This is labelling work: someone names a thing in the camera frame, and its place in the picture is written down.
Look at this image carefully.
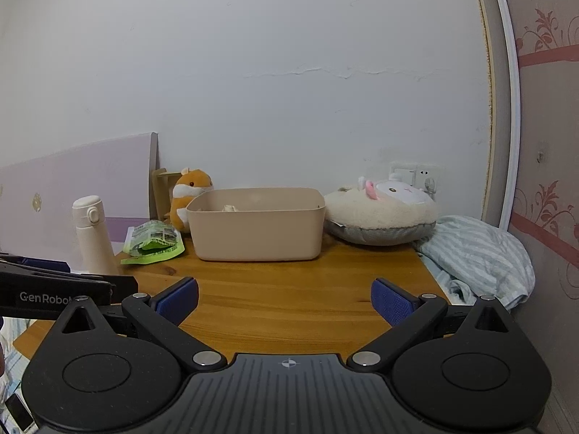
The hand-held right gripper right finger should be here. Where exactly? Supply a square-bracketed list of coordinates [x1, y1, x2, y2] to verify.
[346, 278, 507, 368]

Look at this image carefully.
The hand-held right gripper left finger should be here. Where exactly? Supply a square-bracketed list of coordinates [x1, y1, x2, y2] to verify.
[58, 277, 229, 368]

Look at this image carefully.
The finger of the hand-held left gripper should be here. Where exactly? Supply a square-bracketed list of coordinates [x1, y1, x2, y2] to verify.
[0, 255, 106, 282]

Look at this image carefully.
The beige plastic container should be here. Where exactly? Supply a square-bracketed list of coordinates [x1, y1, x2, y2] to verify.
[186, 187, 326, 262]

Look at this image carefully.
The cream thermos bottle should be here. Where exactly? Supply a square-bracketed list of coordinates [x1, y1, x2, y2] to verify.
[72, 196, 116, 276]

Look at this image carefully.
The white patterned cloth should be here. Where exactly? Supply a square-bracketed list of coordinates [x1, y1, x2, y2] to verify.
[0, 316, 41, 434]

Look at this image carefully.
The green snack packet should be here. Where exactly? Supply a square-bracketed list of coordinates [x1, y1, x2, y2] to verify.
[120, 220, 185, 266]

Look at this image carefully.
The lilac headboard panel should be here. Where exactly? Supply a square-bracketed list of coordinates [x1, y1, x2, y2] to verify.
[0, 132, 160, 272]

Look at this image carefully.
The cream bunny plush cushion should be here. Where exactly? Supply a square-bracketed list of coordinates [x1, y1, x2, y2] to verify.
[323, 176, 439, 247]

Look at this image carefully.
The striped pale blanket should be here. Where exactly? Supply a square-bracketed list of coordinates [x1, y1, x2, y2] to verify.
[414, 216, 536, 310]

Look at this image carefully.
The orange hamster plush toy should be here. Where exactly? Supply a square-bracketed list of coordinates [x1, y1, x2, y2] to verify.
[169, 167, 215, 232]

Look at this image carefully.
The small wooden stand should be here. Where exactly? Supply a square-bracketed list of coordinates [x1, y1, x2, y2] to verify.
[151, 168, 182, 223]

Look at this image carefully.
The smartphone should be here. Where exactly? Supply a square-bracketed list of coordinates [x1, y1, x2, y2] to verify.
[4, 393, 34, 432]

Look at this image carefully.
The white wall socket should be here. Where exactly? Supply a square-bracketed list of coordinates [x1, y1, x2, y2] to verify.
[389, 160, 444, 202]

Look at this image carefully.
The white door frame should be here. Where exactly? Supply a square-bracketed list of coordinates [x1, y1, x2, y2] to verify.
[470, 0, 521, 231]

